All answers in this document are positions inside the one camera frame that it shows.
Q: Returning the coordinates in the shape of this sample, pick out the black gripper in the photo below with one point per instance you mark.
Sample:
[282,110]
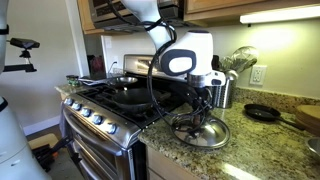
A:
[194,96]

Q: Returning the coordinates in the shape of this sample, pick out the glass pot lid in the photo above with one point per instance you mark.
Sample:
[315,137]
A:
[215,135]

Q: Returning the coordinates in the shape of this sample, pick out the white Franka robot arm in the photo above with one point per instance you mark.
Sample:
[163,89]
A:
[196,43]

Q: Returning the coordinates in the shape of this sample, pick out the perforated steel utensil holder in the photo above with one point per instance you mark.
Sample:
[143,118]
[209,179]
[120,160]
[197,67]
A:
[225,96]

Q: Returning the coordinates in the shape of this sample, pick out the steel ladle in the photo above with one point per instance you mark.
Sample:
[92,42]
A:
[232,74]

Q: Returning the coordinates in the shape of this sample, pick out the wooden spatula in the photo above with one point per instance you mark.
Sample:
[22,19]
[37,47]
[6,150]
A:
[215,62]

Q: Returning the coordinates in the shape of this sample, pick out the kitchen base cabinet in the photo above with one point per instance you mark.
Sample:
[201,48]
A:
[166,168]

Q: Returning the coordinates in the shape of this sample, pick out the small black cast iron skillet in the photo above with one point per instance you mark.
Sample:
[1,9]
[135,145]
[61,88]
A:
[261,113]

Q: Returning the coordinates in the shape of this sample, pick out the stainless steel frying pan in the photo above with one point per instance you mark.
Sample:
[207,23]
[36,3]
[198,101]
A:
[124,81]

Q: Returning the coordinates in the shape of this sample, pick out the silver stove knob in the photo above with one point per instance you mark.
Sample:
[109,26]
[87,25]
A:
[111,128]
[76,106]
[97,119]
[69,101]
[86,112]

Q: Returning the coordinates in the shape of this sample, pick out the stainless steel gas range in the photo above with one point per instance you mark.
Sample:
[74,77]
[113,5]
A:
[100,146]

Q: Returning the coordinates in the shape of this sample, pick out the dark countertop appliance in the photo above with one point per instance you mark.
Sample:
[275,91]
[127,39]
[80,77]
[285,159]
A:
[96,65]

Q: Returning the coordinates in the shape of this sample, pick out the flat black countertop device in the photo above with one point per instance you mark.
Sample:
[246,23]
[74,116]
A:
[90,77]

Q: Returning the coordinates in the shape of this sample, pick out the wooden cutting board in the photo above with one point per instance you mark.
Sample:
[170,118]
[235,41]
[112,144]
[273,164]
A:
[310,116]

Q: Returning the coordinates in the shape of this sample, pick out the small metal bowl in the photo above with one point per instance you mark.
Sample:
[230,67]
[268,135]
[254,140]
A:
[315,148]

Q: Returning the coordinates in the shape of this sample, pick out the small dark jar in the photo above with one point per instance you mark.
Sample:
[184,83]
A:
[72,80]

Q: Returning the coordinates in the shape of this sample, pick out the under-cabinet light strip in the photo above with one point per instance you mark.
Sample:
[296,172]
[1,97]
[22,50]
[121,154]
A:
[283,14]

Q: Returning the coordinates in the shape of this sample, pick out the over-range microwave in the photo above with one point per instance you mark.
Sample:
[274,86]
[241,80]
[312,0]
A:
[106,15]

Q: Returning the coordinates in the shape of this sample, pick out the narrow wooden upper cabinet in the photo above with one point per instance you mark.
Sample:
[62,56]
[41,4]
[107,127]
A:
[83,16]

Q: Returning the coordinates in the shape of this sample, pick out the black floor stand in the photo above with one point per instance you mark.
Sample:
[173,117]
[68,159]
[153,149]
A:
[50,154]

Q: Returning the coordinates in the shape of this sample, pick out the tan floor mat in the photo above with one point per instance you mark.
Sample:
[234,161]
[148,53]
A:
[41,140]

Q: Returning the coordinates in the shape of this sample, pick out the white wall outlet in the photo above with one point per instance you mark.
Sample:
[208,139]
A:
[258,75]

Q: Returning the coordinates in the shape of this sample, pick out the white light switch plate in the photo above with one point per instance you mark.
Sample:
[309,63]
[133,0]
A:
[108,42]

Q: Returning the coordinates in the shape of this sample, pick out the black camera on mount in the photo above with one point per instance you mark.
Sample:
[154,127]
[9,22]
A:
[24,43]

